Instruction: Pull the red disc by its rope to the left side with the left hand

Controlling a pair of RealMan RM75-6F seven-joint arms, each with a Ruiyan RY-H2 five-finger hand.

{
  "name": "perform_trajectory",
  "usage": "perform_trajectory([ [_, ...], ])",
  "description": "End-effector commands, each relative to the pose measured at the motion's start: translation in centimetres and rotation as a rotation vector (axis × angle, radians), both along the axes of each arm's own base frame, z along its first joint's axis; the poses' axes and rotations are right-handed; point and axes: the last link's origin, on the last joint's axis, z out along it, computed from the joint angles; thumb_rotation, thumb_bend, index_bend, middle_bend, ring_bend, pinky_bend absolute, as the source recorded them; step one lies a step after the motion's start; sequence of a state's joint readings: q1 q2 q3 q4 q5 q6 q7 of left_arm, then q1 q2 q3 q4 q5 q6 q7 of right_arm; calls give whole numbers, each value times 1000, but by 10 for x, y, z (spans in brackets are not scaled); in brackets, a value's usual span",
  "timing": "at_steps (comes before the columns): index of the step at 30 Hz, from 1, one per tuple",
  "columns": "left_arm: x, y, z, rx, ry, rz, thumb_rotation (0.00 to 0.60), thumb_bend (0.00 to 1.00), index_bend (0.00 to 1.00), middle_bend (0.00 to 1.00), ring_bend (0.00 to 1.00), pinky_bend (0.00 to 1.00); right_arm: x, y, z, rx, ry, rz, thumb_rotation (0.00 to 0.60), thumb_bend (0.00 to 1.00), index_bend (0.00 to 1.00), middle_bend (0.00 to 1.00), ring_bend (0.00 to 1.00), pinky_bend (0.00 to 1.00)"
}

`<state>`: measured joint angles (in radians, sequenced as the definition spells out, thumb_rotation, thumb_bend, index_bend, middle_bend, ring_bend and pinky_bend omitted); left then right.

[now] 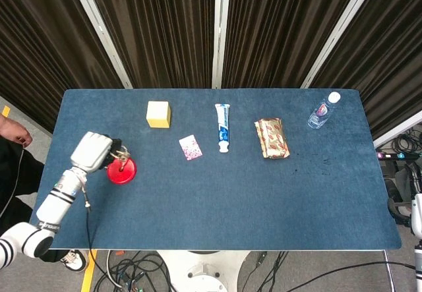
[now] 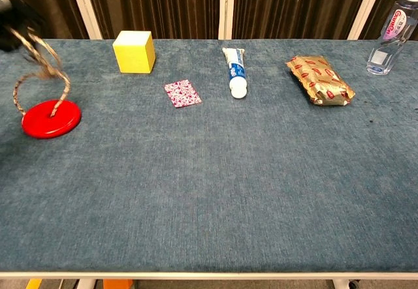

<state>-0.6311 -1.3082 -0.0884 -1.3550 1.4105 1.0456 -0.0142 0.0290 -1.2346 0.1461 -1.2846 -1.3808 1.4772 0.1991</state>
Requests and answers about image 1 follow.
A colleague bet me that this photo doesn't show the white low frame rail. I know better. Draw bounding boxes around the white low frame rail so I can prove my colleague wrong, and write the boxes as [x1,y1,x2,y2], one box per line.
[374,110,422,148]

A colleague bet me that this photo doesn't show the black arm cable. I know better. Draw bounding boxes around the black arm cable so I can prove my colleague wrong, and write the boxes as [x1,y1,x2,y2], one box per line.
[81,186,119,288]

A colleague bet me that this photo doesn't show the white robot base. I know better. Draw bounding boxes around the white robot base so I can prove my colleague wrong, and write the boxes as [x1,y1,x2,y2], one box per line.
[154,250,250,292]

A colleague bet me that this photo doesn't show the black power strip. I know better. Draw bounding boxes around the black power strip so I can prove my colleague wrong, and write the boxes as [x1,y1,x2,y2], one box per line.
[375,152,422,160]

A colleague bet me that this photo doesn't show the pink patterned card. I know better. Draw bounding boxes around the pink patterned card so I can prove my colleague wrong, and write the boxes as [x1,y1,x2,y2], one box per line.
[178,134,204,161]

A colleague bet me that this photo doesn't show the black floor cable bundle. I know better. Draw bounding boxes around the black floor cable bundle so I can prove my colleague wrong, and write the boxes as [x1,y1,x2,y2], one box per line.
[105,250,175,292]

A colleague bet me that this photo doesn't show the black white sneaker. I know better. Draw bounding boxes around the black white sneaker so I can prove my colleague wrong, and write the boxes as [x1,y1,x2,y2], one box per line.
[61,248,87,273]

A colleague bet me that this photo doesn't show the person's bare hand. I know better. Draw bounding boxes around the person's bare hand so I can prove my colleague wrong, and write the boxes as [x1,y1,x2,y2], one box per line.
[0,115,33,147]

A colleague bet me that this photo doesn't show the person's black trousers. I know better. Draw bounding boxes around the person's black trousers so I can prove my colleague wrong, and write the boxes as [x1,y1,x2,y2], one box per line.
[0,138,45,233]

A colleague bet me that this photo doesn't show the yellow cube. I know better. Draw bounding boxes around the yellow cube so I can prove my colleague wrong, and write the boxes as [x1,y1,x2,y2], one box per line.
[146,100,172,129]

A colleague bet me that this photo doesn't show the white frame post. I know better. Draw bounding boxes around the white frame post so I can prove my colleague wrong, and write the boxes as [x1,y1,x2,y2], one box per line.
[300,0,382,90]
[67,0,133,90]
[211,0,231,90]

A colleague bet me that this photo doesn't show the red round lid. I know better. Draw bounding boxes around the red round lid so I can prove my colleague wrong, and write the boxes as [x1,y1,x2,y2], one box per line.
[106,156,137,185]

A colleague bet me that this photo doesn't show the white table leg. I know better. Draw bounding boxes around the white table leg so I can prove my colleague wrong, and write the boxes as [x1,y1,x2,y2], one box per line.
[384,250,396,292]

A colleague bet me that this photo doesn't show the blue table cloth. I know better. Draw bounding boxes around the blue table cloth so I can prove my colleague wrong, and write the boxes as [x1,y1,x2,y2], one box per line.
[29,88,402,251]

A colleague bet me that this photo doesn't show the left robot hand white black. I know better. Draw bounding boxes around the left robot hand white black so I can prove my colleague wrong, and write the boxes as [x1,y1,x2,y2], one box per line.
[70,131,132,174]

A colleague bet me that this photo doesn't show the clear plastic water bottle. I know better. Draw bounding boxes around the clear plastic water bottle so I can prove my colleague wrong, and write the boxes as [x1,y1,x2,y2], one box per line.
[307,91,342,129]

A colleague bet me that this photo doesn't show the long black floor cable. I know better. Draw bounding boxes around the long black floor cable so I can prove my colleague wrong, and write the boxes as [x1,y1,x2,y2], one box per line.
[256,250,416,292]

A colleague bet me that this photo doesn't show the gold red snack packet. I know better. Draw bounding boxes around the gold red snack packet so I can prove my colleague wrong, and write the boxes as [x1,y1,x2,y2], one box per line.
[253,117,291,160]

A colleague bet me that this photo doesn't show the dark brown curtain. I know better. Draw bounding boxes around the dark brown curtain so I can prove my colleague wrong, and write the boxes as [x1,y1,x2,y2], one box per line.
[0,0,422,141]

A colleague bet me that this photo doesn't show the white blue toothpaste tube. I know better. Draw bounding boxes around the white blue toothpaste tube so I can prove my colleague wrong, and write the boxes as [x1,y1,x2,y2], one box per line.
[214,103,231,154]

